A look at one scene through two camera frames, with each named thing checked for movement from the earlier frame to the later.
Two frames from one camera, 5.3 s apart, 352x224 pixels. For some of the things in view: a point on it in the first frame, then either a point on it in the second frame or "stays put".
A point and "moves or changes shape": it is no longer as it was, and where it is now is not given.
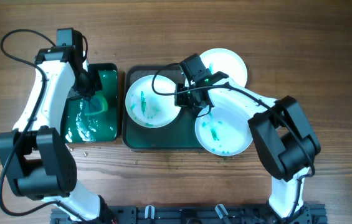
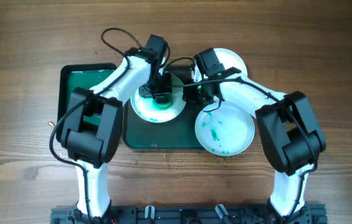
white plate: x=226 y=61 stays put
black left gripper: x=95 y=84 → x=163 y=88
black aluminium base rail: x=197 y=214 stays put
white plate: x=225 y=130 stays put
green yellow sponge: x=96 y=104 moves or changes shape
